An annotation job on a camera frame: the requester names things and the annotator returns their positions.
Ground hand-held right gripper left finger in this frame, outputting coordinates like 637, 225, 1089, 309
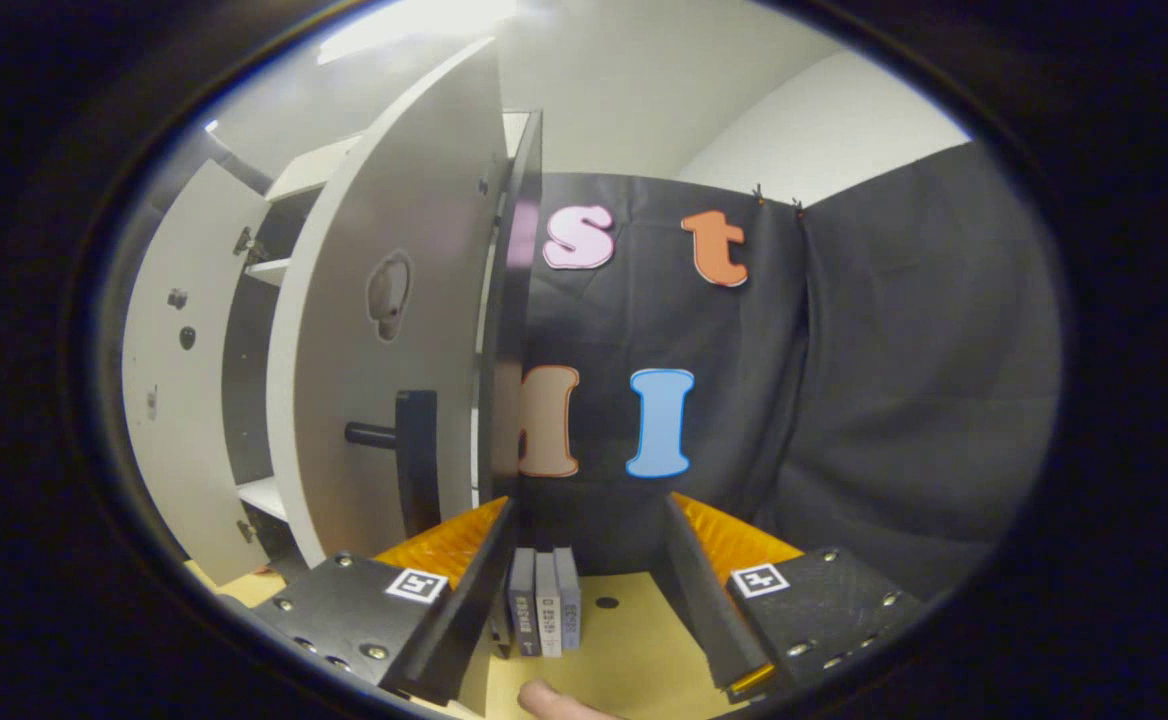
249, 497, 517, 706

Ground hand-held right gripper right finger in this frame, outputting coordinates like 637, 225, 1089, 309
664, 493, 930, 701

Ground white shoe cabinet door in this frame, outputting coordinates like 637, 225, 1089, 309
122, 160, 275, 586
266, 38, 505, 566

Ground white shoe cabinet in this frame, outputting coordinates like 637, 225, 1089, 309
224, 108, 545, 651

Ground grey blue book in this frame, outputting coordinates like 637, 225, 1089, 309
554, 547, 583, 651

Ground ceiling light panel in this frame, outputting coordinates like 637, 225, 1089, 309
319, 0, 520, 63

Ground black door handle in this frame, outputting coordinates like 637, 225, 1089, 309
345, 390, 441, 541

